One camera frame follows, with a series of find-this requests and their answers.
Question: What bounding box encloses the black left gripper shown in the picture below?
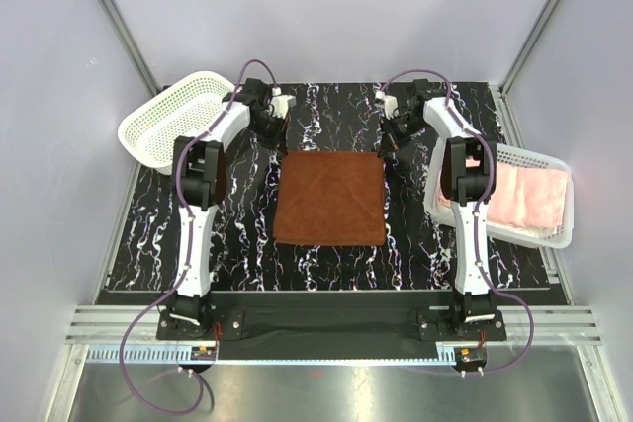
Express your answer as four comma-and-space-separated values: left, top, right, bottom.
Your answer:
246, 112, 288, 156

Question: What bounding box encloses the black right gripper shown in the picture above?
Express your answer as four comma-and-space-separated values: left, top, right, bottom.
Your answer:
377, 113, 428, 159

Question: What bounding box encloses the brown towel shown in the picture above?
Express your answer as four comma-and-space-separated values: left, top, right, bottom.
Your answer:
273, 151, 387, 247

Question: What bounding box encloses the pink towel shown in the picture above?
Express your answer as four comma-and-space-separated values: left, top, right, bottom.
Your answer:
437, 159, 570, 233

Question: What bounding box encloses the white towel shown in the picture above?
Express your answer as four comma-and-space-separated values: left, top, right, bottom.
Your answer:
424, 197, 572, 249

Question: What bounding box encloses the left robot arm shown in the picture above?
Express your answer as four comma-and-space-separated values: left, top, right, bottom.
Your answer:
165, 78, 297, 339

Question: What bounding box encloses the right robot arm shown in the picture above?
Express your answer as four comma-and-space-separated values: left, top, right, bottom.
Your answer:
374, 79, 497, 340

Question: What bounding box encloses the white perforated basket left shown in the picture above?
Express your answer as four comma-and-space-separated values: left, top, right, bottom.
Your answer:
118, 71, 234, 175

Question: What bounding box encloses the white perforated basket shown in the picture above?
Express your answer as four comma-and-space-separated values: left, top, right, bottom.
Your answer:
422, 139, 575, 249
118, 71, 234, 175

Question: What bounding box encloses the white perforated basket right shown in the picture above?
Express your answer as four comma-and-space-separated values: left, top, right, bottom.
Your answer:
422, 139, 575, 249

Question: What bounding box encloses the left controller board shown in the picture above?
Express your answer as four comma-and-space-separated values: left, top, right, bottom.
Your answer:
190, 342, 220, 362

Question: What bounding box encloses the controller board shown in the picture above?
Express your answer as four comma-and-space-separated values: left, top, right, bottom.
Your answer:
190, 342, 220, 362
456, 347, 488, 372

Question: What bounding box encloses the right controller board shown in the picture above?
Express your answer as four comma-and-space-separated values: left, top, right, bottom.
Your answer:
456, 347, 488, 372

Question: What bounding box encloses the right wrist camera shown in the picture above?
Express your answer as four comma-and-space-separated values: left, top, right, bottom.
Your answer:
374, 90, 400, 121

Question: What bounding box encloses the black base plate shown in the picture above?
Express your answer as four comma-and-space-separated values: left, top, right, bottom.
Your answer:
156, 290, 507, 362

